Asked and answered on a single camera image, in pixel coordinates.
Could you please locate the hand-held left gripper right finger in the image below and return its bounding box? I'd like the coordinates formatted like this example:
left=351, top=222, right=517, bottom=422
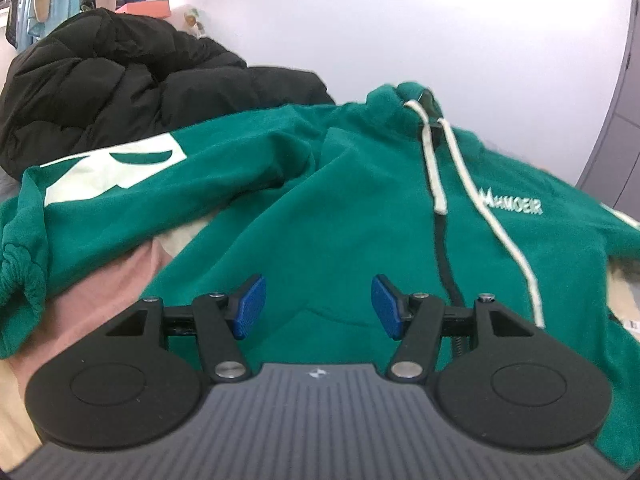
left=370, top=273, right=544, bottom=383

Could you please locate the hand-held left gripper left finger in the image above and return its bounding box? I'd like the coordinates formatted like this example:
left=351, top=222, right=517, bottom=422
left=104, top=274, right=268, bottom=384

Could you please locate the green hoodie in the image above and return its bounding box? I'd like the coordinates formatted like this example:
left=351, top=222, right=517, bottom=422
left=0, top=81, right=640, bottom=476

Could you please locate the patchwork bed sheet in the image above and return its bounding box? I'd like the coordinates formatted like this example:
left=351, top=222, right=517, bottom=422
left=0, top=170, right=640, bottom=461

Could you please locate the black puffer jacket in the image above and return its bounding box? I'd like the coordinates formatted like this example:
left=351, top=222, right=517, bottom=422
left=0, top=7, right=337, bottom=181

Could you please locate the grey door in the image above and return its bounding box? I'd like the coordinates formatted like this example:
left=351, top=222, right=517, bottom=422
left=574, top=0, right=640, bottom=211

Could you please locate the pink box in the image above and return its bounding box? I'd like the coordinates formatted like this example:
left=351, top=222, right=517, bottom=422
left=115, top=0, right=174, bottom=19

